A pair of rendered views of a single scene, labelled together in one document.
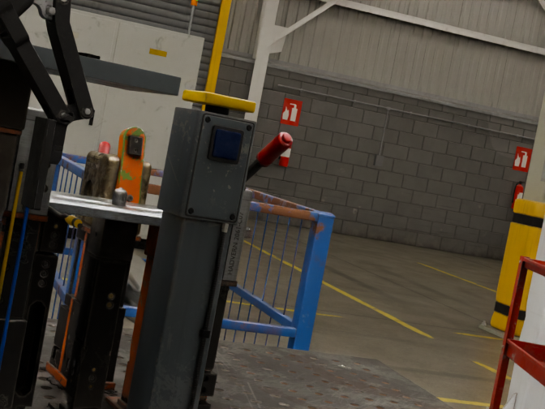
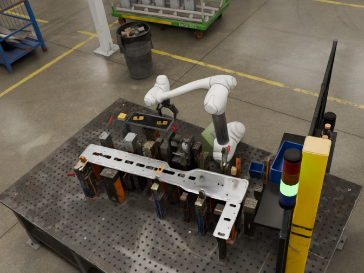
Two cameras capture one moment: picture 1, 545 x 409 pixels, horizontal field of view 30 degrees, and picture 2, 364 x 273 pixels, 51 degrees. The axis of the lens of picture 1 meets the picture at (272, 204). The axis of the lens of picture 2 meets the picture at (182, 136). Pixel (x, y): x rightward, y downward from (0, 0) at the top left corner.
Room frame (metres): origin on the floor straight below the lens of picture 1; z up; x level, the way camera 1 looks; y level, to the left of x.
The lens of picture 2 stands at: (2.02, 2.49, 3.10)
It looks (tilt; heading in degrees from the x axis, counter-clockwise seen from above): 42 degrees down; 238
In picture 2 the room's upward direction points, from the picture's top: 8 degrees counter-clockwise
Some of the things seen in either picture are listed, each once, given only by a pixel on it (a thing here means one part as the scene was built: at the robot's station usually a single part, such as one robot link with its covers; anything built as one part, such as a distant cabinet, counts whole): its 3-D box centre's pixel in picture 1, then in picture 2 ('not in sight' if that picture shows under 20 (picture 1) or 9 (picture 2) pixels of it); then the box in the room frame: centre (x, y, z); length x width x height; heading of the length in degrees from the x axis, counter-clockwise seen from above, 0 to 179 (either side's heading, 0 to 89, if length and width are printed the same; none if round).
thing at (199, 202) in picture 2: not in sight; (201, 215); (1.11, 1.12, 0.87); 0.12 x 0.09 x 0.35; 30
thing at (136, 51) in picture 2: not in sight; (137, 51); (-0.23, -2.08, 0.36); 0.54 x 0.50 x 0.73; 18
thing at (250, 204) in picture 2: not in sight; (250, 219); (0.88, 1.38, 0.88); 0.08 x 0.08 x 0.36; 30
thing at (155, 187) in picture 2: not in sight; (159, 200); (1.25, 0.81, 0.87); 0.12 x 0.09 x 0.35; 30
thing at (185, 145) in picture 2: not in sight; (183, 159); (0.91, 0.65, 0.94); 0.18 x 0.13 x 0.49; 120
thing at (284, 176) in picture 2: not in sight; (290, 174); (1.17, 1.87, 1.97); 0.07 x 0.07 x 0.06
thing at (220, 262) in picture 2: not in sight; (222, 247); (1.15, 1.40, 0.84); 0.11 x 0.06 x 0.29; 30
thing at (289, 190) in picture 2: not in sight; (289, 184); (1.17, 1.87, 1.90); 0.07 x 0.07 x 0.06
